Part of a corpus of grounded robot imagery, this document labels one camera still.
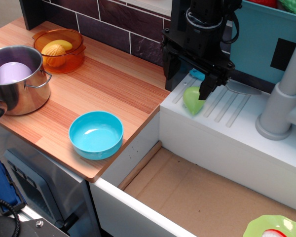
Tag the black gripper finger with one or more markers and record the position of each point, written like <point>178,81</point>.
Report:
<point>208,85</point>
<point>171,62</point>

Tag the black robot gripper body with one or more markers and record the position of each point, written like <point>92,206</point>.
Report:
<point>200,50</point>

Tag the green plastic pear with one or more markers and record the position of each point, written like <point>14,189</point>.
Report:
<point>191,100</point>

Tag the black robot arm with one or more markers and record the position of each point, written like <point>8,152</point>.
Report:
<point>205,15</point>

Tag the blue plastic bowl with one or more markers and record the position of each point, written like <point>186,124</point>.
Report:
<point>96,135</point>

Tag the teal storage box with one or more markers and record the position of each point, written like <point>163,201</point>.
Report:
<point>267,37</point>

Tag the grey toy faucet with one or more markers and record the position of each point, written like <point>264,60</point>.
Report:
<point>279,113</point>

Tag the red toy item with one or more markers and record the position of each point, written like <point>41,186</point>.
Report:
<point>268,3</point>

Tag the white sink unit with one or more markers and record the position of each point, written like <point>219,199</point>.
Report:
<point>207,175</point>

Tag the yellow plastic banana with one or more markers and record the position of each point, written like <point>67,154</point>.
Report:
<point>65,44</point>

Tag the orange transparent pot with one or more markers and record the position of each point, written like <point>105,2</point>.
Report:
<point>74,57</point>

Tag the orange ribbed toy fruit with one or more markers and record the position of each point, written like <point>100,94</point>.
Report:
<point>53,56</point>

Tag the green plastic plate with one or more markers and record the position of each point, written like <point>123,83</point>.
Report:
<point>256,227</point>

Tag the stainless steel pot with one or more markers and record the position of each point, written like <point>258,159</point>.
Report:
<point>30,93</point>

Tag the red white toy food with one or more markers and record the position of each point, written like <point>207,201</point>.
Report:
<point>272,233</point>

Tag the lilac plastic cup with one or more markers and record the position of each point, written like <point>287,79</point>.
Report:
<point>12,72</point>

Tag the grey toy oven door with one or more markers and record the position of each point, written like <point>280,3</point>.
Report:
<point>55,194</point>

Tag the blue clamp block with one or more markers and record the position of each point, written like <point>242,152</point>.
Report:
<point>8,190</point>

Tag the grey spatula with blue handle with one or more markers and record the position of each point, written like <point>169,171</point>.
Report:
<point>232,85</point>

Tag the black shelf post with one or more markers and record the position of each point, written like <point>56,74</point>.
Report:
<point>33,13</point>

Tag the black metal bracket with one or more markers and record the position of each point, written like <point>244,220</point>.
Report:
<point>39,228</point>

